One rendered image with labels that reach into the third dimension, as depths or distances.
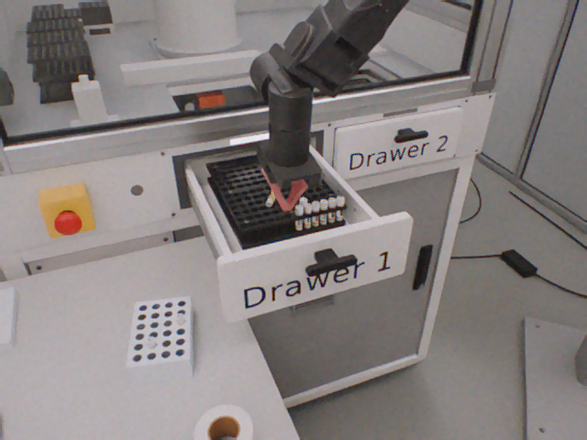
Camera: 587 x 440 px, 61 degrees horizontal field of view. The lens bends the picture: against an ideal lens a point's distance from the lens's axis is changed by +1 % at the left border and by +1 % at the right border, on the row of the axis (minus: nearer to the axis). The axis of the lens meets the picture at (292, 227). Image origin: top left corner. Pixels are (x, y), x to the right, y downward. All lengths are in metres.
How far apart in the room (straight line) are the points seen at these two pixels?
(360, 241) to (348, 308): 0.64
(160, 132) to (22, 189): 0.24
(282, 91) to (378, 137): 0.42
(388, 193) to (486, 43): 0.36
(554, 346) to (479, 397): 0.34
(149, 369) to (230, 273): 0.18
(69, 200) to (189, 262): 0.22
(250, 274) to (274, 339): 0.65
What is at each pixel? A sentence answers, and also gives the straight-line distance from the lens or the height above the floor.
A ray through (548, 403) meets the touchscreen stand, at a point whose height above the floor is 0.04.
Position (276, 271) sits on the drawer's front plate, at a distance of 0.67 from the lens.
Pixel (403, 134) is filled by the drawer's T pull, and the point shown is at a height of 0.91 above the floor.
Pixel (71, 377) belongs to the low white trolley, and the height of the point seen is 0.76.
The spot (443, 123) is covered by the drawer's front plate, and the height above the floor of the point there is 0.91.
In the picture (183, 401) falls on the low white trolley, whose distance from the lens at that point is 0.71.
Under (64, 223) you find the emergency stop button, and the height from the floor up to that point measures 0.88.
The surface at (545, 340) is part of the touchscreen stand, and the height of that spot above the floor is 0.04.
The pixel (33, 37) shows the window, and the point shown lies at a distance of 0.83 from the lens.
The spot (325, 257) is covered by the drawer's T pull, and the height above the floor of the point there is 0.91.
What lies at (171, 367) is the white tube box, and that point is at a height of 0.79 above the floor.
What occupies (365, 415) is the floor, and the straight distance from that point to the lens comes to 1.61.
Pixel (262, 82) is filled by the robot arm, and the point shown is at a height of 1.11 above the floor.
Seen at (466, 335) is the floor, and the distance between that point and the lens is 1.88.
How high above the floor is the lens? 1.33
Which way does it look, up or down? 36 degrees down
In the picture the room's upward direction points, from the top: straight up
